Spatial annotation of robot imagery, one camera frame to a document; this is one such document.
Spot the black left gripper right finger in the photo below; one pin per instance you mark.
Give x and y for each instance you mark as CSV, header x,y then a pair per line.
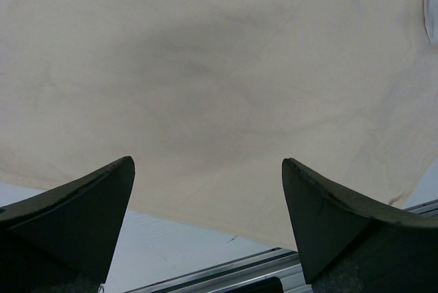
x,y
348,242

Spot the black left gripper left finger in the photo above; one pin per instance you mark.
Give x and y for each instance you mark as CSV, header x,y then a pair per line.
x,y
63,240

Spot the white gauze pad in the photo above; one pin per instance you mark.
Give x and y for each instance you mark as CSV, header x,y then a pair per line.
x,y
430,20

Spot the beige cloth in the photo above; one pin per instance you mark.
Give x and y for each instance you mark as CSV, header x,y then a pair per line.
x,y
210,96

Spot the aluminium rail frame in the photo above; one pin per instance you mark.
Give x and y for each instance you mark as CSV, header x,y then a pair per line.
x,y
281,264

